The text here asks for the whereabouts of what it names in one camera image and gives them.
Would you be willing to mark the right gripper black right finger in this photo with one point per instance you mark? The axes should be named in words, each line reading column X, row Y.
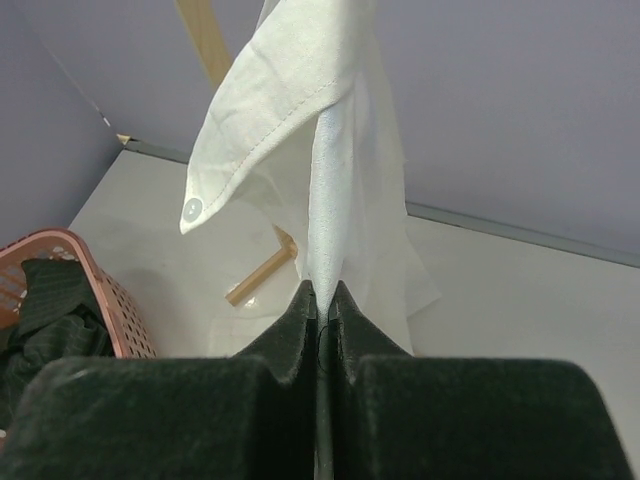
column 397, row 416

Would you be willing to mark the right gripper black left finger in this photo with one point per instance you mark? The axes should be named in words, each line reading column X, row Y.
column 248, row 416

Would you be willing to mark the dark pinstriped shirt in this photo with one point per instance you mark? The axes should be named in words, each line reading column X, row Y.
column 59, row 317

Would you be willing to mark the white shirt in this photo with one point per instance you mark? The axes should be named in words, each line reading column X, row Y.
column 303, row 128

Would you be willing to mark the pink plastic laundry basket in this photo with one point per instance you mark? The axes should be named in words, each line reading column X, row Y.
column 122, row 318

